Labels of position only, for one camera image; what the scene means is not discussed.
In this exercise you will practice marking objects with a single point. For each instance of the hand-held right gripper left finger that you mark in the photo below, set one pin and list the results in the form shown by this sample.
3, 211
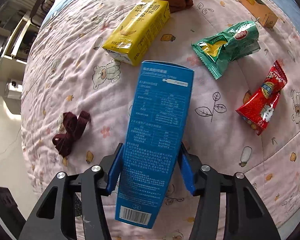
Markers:
116, 167

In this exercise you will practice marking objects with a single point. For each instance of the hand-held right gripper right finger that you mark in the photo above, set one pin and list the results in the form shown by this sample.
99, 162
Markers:
186, 167

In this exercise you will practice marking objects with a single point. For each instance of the blue cardboard box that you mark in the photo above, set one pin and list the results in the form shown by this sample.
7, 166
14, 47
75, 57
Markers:
160, 110

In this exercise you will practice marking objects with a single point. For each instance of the pink printed blanket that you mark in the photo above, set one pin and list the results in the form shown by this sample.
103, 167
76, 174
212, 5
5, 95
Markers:
215, 155

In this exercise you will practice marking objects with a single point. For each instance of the maroon cloth strip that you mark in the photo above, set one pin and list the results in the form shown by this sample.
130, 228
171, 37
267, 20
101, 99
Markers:
70, 130

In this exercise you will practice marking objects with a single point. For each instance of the red snack packet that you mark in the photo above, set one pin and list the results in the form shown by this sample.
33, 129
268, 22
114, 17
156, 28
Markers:
262, 102

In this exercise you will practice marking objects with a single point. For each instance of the small white device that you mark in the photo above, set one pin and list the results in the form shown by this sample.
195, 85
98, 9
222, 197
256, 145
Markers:
13, 86

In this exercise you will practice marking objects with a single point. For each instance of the green snack wrapper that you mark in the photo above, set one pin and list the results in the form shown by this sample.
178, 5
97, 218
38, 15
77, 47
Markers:
230, 45

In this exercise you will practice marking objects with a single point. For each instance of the yellow milk carton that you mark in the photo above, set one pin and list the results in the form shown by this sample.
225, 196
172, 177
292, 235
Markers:
137, 30

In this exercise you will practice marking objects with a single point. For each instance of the white desk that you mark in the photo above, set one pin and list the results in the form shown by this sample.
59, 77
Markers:
17, 40

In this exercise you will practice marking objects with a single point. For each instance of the orange cardboard box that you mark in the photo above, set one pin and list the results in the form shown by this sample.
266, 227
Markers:
252, 2

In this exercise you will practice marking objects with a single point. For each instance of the black desk chair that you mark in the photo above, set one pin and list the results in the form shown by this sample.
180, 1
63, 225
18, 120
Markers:
40, 5

